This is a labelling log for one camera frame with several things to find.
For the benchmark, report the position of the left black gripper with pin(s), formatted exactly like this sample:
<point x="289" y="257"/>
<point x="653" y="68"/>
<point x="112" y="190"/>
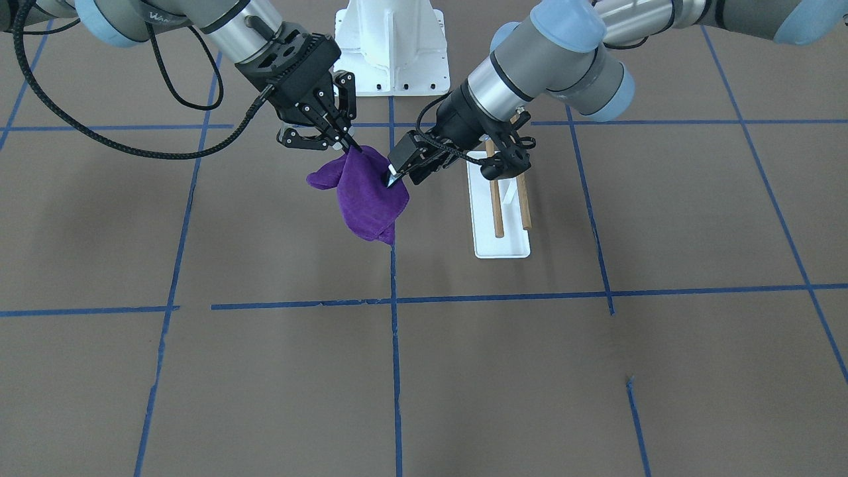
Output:
<point x="453" y="119"/>

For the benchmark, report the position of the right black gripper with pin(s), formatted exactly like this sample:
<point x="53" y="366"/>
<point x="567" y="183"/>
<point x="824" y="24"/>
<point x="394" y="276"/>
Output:
<point x="322" y="106"/>

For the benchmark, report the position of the purple towel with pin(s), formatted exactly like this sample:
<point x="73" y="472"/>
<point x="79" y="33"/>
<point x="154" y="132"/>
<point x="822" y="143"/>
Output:
<point x="368" y="206"/>

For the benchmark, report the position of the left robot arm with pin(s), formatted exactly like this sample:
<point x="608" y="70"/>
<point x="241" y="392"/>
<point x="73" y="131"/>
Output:
<point x="564" y="49"/>

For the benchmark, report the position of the wooden towel rack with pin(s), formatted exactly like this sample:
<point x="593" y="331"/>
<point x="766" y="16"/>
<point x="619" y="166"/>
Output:
<point x="499" y="216"/>

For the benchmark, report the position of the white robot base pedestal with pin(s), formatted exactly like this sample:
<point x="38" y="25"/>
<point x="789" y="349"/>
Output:
<point x="393" y="48"/>

